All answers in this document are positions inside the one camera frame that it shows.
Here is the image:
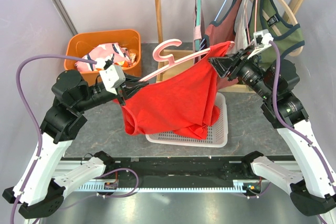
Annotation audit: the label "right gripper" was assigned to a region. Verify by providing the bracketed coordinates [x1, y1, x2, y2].
[208, 45, 275, 100]

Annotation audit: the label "mauve tank top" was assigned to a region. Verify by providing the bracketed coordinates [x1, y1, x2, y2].
[192, 0, 206, 51]

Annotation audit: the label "pink plastic hanger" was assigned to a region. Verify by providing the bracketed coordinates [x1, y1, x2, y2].
[140, 39, 235, 87]

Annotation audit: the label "red tank top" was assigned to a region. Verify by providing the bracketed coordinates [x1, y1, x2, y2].
[121, 41, 231, 140]

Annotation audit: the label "teal plastic hanger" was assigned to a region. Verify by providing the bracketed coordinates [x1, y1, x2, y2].
[193, 0, 206, 51]

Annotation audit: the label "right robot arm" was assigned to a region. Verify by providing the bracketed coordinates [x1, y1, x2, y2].
[208, 49, 335, 223]

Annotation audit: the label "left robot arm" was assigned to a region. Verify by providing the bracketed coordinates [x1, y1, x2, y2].
[3, 70, 149, 221]

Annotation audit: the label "white tank top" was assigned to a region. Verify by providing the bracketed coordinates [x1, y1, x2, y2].
[233, 0, 248, 52]

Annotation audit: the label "dusty rose tank top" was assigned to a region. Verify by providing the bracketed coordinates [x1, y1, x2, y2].
[203, 0, 247, 91]

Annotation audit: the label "beige wooden hanger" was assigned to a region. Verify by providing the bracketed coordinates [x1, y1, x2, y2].
[247, 0, 305, 57]

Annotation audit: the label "patterned clothes in bin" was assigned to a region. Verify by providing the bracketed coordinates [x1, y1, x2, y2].
[75, 42, 138, 72]

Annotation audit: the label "wooden clothes rack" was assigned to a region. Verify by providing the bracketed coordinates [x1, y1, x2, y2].
[152, 0, 321, 94]

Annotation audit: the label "orange plastic bin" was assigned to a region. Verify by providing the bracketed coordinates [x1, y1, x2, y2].
[64, 29, 142, 86]

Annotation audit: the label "white plastic basket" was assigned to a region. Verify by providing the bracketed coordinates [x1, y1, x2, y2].
[145, 92, 228, 148]

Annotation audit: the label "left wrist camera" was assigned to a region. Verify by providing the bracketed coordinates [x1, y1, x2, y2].
[99, 60, 125, 94]

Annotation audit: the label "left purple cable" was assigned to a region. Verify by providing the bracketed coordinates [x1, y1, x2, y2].
[9, 54, 139, 224]

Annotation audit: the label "purple cable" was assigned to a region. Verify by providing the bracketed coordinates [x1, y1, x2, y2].
[232, 40, 336, 224]
[9, 54, 139, 224]

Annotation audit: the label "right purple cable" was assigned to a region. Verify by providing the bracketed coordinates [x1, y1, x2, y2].
[232, 40, 336, 224]

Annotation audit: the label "blue wire hanger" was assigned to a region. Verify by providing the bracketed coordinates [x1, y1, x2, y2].
[200, 0, 227, 50]

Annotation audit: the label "pink wire hanger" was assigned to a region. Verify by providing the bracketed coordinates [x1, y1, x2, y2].
[246, 0, 258, 44]

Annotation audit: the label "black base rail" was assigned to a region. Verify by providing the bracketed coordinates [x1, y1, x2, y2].
[98, 156, 267, 188]

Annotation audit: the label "slotted cable duct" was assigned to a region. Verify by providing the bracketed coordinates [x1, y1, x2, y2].
[75, 180, 251, 193]

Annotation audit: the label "aluminium wall profile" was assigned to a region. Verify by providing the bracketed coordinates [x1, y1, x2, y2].
[52, 0, 78, 36]

